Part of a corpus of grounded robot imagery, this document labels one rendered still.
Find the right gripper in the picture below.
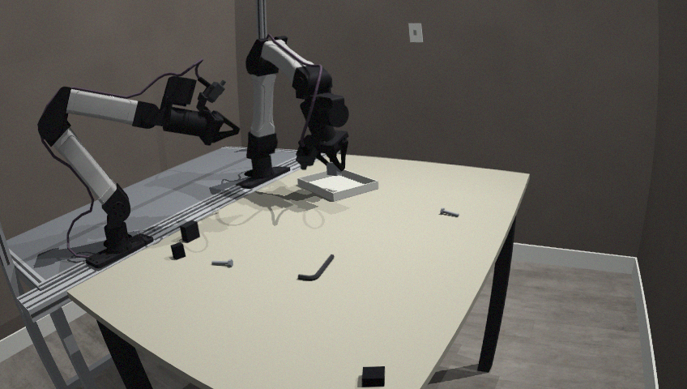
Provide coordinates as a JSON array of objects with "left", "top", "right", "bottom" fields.
[{"left": 182, "top": 84, "right": 240, "bottom": 146}]

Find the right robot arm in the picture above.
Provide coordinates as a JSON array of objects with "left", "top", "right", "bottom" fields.
[{"left": 38, "top": 76, "right": 197, "bottom": 269}]

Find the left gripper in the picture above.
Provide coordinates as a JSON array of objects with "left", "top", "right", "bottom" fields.
[{"left": 296, "top": 123, "right": 349, "bottom": 171}]

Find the black l-shaped hex key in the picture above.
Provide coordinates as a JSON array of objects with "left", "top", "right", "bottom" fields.
[{"left": 298, "top": 254, "right": 334, "bottom": 280}]

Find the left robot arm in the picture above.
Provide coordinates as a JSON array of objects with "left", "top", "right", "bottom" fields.
[{"left": 236, "top": 36, "right": 349, "bottom": 189}]

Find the grey metal bolt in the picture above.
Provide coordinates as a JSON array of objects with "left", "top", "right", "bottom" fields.
[
  {"left": 211, "top": 259, "right": 233, "bottom": 267},
  {"left": 440, "top": 207, "right": 459, "bottom": 217}
]

